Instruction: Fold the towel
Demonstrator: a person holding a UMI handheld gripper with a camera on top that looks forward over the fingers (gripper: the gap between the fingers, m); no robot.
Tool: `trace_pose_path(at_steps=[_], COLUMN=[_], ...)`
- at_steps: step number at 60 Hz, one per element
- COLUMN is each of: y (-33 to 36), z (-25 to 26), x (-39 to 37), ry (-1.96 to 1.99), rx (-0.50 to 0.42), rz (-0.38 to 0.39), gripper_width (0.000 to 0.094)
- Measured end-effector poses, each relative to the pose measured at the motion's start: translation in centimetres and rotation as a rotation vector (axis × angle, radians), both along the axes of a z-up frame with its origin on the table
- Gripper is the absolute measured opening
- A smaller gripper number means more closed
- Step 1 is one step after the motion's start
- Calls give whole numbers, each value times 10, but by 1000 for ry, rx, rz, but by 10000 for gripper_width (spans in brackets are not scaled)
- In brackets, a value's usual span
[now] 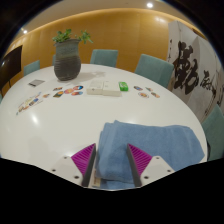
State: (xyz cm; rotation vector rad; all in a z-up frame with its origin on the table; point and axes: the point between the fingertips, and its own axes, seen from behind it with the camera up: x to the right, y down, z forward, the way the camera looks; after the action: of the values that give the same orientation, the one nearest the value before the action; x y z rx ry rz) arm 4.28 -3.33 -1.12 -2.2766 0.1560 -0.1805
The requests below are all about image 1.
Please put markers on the round orange and blue sticker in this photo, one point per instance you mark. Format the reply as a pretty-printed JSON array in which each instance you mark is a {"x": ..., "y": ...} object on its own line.
[{"x": 77, "y": 93}]

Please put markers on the black wall screen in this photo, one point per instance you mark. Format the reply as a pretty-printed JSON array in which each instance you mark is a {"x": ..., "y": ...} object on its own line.
[{"x": 11, "y": 63}]

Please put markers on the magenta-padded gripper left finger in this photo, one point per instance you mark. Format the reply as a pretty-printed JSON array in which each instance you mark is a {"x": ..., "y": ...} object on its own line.
[{"x": 83, "y": 160}]

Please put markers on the blue towel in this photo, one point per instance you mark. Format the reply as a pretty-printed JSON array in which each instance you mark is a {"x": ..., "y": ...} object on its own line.
[{"x": 160, "y": 140}]

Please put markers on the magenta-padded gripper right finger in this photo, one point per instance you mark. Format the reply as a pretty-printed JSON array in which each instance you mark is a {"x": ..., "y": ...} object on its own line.
[{"x": 141, "y": 161}]

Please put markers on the group of teal chairs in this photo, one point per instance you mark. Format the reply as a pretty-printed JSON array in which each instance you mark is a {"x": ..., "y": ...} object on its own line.
[{"x": 155, "y": 68}]

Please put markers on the small green box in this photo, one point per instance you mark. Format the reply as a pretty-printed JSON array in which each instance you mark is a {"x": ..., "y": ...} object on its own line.
[{"x": 123, "y": 86}]

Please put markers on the round white orange sticker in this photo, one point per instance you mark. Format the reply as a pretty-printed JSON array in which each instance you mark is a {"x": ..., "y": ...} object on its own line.
[{"x": 143, "y": 95}]

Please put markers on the colourful sticker sheet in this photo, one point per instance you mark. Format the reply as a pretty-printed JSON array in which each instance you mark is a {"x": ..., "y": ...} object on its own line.
[{"x": 29, "y": 103}]

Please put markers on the small pale sticker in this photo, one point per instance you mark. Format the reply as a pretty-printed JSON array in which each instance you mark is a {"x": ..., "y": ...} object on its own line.
[{"x": 149, "y": 89}]

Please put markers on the dark square sticker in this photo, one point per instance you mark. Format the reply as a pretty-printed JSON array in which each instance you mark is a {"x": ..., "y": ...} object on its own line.
[{"x": 58, "y": 94}]

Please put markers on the small orange sticker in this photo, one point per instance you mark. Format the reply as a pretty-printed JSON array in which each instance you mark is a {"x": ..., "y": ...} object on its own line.
[
  {"x": 155, "y": 95},
  {"x": 46, "y": 95}
]

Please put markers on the small dark sticker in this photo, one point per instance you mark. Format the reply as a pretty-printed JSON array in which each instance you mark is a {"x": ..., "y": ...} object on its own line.
[
  {"x": 57, "y": 88},
  {"x": 138, "y": 88}
]

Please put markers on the white calligraphy folding screen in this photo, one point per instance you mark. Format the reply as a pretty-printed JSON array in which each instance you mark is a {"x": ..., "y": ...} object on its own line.
[{"x": 186, "y": 66}]

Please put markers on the white flat box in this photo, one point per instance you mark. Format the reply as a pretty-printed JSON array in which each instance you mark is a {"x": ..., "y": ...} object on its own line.
[{"x": 103, "y": 88}]

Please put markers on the potted plant in grey vase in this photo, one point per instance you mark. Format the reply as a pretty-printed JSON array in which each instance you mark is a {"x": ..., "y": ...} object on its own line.
[{"x": 67, "y": 63}]

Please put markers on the group of ceiling lights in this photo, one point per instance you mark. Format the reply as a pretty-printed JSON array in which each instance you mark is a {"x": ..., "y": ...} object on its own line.
[{"x": 149, "y": 5}]

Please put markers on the grey card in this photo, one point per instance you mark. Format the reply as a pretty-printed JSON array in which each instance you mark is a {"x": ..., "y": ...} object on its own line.
[{"x": 36, "y": 82}]

